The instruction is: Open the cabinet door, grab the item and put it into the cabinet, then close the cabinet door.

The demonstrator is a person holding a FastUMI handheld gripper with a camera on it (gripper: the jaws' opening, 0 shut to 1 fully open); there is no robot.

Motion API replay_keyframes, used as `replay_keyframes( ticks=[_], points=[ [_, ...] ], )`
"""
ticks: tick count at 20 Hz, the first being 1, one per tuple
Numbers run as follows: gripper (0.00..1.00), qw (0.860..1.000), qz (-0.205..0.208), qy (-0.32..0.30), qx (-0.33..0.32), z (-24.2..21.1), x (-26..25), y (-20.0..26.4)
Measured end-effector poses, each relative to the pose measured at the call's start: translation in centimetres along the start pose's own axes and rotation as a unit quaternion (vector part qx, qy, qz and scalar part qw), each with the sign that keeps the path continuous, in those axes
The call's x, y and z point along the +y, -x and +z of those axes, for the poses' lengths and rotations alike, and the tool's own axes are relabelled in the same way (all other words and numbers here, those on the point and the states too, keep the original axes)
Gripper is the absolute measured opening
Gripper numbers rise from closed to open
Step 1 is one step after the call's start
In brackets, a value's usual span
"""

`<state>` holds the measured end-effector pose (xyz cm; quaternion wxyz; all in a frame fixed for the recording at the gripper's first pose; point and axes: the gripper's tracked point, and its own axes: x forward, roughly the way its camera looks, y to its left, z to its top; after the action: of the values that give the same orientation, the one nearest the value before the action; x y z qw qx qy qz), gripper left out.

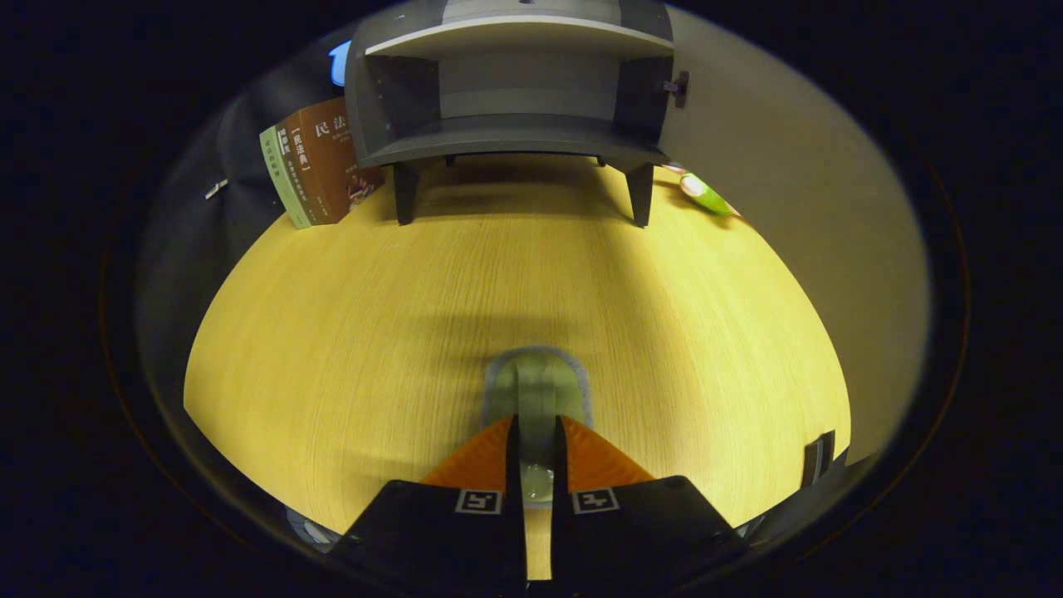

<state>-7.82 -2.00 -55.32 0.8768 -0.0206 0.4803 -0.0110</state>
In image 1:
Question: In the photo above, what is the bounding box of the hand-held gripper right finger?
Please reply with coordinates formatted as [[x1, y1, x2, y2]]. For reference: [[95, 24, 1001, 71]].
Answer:
[[551, 415, 748, 592]]

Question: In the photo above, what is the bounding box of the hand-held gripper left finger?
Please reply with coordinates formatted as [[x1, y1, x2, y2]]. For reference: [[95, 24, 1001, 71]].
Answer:
[[332, 415, 528, 592]]

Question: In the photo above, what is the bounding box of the small green object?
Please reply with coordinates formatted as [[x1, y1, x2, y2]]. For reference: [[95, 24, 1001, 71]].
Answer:
[[483, 346, 593, 505]]

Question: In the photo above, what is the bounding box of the green and white toy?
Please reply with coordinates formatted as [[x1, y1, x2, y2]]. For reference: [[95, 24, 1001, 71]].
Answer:
[[664, 162, 740, 218]]

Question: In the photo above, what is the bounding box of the thick brown book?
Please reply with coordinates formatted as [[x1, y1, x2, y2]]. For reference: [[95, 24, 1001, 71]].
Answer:
[[295, 97, 387, 225]]

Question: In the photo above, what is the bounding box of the thin brown book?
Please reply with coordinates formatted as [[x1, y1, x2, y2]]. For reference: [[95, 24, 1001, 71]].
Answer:
[[274, 116, 333, 227]]

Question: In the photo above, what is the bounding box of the black backdrop cloth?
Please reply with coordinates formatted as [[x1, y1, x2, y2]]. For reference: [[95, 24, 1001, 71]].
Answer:
[[137, 37, 362, 499]]

